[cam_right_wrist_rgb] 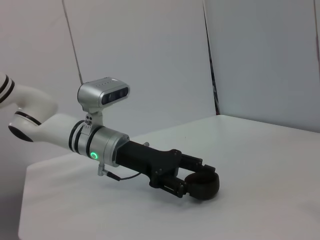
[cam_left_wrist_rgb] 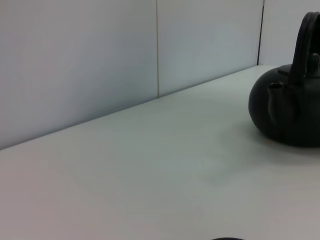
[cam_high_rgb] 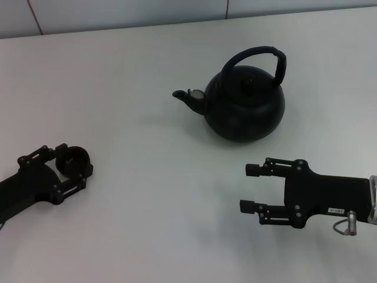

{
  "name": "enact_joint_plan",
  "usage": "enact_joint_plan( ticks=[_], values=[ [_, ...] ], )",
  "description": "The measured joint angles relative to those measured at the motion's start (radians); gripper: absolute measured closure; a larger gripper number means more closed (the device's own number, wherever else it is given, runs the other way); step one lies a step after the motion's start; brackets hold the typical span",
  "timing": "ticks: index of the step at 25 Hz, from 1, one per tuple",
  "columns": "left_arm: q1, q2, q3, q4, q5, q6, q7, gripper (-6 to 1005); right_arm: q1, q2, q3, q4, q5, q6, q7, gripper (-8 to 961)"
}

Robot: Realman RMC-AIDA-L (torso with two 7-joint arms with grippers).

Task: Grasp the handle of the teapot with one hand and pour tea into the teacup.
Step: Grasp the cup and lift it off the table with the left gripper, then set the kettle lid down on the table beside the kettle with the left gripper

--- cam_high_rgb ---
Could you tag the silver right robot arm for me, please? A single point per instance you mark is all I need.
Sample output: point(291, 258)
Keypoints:
point(373, 197)

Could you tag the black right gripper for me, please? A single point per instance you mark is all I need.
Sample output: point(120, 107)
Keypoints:
point(324, 194)

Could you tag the black round teapot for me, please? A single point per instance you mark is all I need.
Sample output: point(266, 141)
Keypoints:
point(244, 118)

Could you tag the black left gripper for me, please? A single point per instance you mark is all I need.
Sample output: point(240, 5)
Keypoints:
point(35, 185)

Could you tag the small black teacup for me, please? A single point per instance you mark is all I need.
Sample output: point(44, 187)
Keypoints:
point(80, 151)

